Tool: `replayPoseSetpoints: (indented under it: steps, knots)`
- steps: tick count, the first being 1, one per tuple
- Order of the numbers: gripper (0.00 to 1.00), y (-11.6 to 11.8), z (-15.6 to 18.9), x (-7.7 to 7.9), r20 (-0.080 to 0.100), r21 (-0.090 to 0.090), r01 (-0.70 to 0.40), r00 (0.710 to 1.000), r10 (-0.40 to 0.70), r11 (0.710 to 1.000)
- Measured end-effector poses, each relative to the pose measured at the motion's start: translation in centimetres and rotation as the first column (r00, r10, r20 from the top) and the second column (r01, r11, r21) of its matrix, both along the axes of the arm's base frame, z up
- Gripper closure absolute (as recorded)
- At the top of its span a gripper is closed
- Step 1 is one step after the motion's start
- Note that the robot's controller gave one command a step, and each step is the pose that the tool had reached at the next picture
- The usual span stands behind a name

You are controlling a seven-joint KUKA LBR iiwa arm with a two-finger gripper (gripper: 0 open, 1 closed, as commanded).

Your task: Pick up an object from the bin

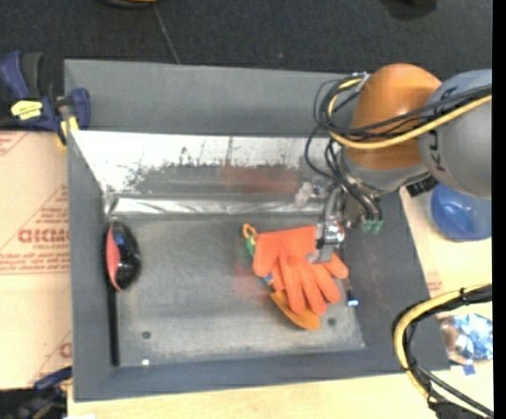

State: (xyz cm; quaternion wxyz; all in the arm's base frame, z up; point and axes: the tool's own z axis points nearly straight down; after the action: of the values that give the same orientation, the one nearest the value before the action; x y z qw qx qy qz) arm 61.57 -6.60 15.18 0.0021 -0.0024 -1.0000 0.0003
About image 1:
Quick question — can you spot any orange glove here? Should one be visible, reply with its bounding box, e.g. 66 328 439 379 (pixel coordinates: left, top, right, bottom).
251 224 351 316

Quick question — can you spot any green and yellow toy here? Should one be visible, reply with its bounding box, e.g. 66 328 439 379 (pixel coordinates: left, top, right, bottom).
241 223 259 259

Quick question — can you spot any orange flat pointed object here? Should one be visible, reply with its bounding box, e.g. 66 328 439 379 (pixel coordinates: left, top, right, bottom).
269 289 322 332

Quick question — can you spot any blue plastic bowl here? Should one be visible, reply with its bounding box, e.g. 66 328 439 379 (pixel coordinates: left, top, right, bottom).
430 183 493 242

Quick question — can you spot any grey metal bin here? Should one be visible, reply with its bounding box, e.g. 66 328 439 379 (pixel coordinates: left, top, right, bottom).
63 58 451 402

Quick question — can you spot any clear and blue plastic packet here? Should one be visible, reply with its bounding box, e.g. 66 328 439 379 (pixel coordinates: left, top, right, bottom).
436 312 493 367

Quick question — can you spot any brown cardboard board red print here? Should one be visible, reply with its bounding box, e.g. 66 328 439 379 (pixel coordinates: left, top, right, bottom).
0 129 493 393

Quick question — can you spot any black cylinder on white bracket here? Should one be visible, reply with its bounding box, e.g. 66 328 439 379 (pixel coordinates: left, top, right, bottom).
295 181 323 209

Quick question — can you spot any black and red long-handled tool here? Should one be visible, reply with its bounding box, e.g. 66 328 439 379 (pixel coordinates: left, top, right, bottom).
103 220 144 368

